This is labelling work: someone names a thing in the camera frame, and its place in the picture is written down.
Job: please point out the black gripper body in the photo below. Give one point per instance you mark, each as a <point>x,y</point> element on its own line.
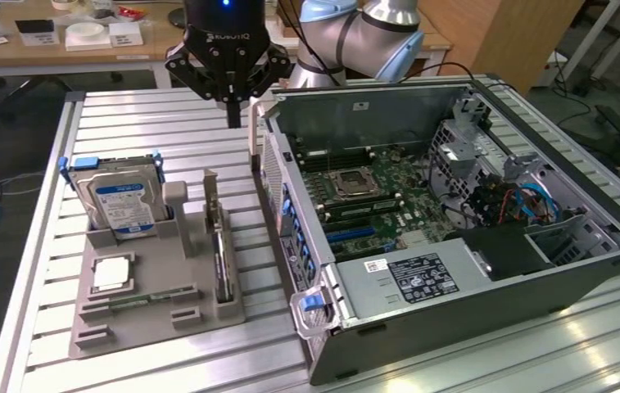
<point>228,41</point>

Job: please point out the blue expansion slot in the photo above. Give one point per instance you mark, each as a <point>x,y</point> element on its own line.
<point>351,234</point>

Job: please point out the hard disk with blue carrier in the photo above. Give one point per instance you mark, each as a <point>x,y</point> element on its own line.
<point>119,200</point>

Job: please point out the wooden cabinet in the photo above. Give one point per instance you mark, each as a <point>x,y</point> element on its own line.
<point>507,41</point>

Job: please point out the wooden desk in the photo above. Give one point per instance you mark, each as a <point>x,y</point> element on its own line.
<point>42,57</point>

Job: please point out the dark grey PC case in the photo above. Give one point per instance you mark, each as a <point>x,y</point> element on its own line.
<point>452,335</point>

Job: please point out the grey power supply unit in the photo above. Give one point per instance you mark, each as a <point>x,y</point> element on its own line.
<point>364,282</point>

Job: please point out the silver CPU chip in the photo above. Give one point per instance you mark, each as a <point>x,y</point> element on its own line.
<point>112,273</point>

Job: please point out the grey parts rack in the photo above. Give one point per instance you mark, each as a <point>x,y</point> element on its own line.
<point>179,286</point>

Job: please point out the installed RAM stick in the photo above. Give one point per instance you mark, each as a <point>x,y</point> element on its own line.
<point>364,209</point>

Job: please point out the metal CPU socket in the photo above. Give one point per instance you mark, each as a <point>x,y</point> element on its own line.
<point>351,182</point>

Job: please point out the red packet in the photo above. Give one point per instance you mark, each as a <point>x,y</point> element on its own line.
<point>131,13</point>

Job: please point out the plain white box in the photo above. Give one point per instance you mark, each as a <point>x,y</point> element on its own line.
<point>125,34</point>

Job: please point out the white box with bowl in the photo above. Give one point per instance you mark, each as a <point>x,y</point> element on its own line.
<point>89,37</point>

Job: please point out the green motherboard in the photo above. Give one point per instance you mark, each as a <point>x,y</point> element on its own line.
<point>392,213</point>

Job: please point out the silver chipset heatsink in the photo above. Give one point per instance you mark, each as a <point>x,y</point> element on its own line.
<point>415,238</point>

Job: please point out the black round lamp base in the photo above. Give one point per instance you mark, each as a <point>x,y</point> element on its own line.
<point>176,18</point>

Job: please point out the white box with black top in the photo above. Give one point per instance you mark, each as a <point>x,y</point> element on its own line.
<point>37,32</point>

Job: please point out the green loose RAM stick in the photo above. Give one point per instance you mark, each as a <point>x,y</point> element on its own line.
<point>140,298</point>

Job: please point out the blue case latch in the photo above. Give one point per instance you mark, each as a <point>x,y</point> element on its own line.
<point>310,305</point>

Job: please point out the graphics card with metal bracket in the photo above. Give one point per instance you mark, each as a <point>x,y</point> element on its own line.
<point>224,262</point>

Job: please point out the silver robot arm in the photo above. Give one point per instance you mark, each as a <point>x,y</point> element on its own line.
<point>343,37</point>

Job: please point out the white tape roll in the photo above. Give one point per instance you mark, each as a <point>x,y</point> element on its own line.
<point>63,4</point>

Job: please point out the blue card retainer clip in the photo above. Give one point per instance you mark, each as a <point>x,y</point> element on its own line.
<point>287,198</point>
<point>298,229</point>

